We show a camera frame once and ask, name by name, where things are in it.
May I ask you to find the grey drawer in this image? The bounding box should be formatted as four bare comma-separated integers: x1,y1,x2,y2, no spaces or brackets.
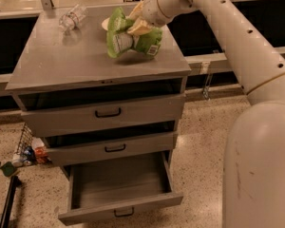
22,94,184,137
58,152,183,226
47,131,178,166

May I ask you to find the orange snack packet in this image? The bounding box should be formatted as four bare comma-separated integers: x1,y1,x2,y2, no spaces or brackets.
31,138,49,164

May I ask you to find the grey top drawer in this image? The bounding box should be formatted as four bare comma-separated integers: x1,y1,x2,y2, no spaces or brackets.
22,94,184,137

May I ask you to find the clear plastic water bottle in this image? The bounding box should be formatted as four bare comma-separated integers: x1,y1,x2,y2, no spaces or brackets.
59,4,88,33

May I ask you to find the blue can in basket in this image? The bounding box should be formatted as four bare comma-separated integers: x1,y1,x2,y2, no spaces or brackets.
23,146,36,166

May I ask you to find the white bottle in basket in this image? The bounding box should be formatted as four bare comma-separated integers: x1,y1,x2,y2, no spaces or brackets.
11,154,23,167

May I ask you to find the grey rail beam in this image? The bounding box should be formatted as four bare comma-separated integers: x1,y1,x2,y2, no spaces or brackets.
186,47,285,76

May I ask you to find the grey middle drawer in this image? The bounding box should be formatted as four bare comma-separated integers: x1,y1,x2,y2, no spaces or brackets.
47,131,178,166

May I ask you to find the wire basket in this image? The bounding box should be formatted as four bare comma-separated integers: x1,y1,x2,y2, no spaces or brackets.
13,124,32,159

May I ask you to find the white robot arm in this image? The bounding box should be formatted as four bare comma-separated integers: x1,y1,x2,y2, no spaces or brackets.
132,0,285,228

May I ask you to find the green object on floor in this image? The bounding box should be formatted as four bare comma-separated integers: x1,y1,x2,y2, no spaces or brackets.
0,161,18,178

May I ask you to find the black stand leg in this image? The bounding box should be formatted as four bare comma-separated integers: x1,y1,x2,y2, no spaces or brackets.
0,176,22,228

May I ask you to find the hanging metal hook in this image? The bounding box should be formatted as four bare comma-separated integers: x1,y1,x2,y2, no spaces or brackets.
202,73,213,100

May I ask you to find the grey drawer cabinet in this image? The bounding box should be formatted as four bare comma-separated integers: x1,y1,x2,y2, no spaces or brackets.
5,3,192,176

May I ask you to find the grey bottom drawer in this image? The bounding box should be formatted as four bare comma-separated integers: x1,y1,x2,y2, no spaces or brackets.
58,152,183,226

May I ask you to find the white paper bowl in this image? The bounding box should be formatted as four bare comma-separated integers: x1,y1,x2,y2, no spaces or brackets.
102,18,109,31

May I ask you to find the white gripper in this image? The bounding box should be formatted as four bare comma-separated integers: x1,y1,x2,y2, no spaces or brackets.
127,0,166,36

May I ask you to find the green rice chip bag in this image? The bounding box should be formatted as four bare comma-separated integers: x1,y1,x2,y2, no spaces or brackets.
106,7,162,58

